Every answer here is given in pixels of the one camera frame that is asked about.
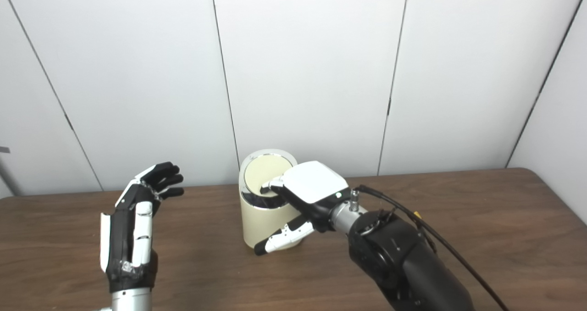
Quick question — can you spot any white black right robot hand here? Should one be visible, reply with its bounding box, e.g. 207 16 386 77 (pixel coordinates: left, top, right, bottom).
254 161 350 256

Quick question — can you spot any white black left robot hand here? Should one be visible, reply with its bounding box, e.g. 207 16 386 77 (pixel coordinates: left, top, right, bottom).
100 161 185 294

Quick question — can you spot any cream round bin lid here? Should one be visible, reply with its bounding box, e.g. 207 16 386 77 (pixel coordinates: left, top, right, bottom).
244 154 294 193

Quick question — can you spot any cream plastic bin body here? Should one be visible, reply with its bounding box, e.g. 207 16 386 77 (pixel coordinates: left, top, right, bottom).
238 149 303 249

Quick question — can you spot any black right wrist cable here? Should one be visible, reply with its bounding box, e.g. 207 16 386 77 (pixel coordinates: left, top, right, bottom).
355 185 510 311

